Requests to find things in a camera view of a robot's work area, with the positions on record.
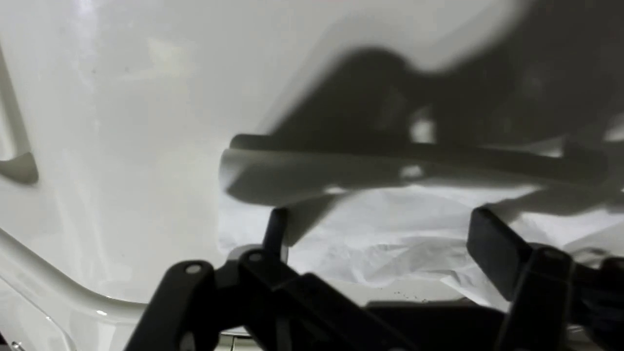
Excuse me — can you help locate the white napkin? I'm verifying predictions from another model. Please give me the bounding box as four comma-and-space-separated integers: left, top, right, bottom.
287, 184, 622, 311

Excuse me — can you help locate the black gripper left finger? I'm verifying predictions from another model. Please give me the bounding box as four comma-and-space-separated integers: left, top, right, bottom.
125, 210, 418, 351

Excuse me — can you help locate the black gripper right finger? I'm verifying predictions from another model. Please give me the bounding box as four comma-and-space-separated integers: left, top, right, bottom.
466, 208, 624, 351

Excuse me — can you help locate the white washing machine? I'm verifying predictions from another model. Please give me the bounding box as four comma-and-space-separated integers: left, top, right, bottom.
0, 0, 624, 351

